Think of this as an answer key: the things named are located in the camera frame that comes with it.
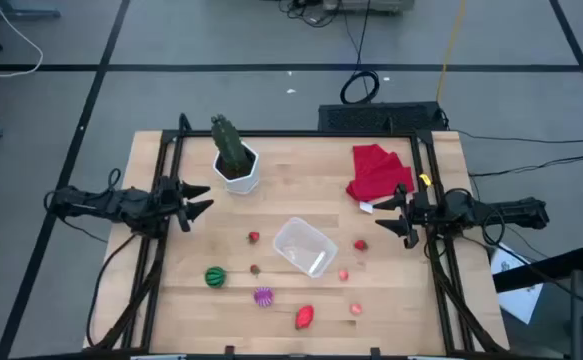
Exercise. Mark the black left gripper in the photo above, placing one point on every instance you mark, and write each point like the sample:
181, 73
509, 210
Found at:
167, 201

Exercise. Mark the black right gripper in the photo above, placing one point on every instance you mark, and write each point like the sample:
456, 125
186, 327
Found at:
421, 212

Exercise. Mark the round red toy fruit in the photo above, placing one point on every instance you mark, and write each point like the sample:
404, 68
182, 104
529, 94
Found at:
360, 245

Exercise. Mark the red strawberry with green stem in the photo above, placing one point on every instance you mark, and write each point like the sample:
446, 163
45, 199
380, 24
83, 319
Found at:
254, 237

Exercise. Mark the small pink toy fruit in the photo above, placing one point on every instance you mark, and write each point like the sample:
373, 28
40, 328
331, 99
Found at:
355, 309
343, 275

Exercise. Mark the green striped toy watermelon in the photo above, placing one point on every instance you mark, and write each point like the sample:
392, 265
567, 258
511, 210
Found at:
215, 277

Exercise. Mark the purple white striped toy fruit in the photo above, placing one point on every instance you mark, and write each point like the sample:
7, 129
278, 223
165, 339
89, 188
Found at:
263, 296

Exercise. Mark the large red toy fruit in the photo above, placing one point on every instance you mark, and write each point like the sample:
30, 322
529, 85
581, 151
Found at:
304, 317

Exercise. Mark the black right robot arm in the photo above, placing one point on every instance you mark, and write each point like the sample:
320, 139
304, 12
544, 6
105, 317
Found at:
516, 210

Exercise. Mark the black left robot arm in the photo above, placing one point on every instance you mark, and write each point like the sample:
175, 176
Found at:
96, 202

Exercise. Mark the clear plastic tupperware container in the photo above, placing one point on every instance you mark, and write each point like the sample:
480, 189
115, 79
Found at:
296, 240

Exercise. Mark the red cloth with white tag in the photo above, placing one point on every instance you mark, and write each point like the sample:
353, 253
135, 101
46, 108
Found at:
378, 172

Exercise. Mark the yellow label tag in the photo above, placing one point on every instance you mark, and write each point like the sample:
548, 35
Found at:
425, 179

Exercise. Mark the white hexagonal plant pot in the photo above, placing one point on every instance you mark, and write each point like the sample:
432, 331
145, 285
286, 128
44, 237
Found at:
241, 186

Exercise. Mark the green cactus plant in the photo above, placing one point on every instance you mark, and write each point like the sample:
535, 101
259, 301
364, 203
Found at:
228, 145

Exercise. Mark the black support beam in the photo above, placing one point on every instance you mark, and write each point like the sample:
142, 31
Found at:
536, 271

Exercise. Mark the white paper sheet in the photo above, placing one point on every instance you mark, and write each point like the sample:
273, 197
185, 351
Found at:
521, 300

